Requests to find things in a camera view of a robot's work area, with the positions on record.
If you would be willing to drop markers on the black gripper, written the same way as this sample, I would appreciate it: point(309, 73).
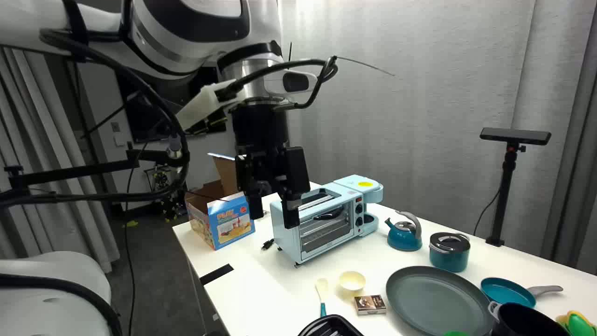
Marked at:
point(262, 131)

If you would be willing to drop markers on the small brown box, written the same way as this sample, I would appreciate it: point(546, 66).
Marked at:
point(371, 305)

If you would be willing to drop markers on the open cardboard box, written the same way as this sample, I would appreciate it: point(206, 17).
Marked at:
point(227, 174)

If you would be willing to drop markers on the blue toy package box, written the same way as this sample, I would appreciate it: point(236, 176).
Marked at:
point(231, 221)

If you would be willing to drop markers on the small cream bowl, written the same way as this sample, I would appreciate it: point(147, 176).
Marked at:
point(352, 282)

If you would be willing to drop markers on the black toaster plug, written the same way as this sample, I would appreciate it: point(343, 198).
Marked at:
point(268, 243)

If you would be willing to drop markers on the light blue toaster oven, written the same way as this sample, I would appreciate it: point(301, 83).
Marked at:
point(329, 215)

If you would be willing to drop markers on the black tape strip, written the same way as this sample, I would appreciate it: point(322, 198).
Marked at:
point(218, 273)

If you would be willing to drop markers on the teal pot with lid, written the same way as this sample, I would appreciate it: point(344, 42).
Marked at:
point(449, 254)

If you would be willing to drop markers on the grey round plate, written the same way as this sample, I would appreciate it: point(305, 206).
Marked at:
point(436, 301)

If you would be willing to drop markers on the black tripod boom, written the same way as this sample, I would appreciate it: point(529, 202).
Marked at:
point(76, 170)

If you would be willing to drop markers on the green toy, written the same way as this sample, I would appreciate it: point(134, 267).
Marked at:
point(581, 325)

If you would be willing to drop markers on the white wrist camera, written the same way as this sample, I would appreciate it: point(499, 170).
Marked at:
point(298, 81)

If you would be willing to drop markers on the camera bar on black stand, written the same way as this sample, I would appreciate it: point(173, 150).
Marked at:
point(516, 135)

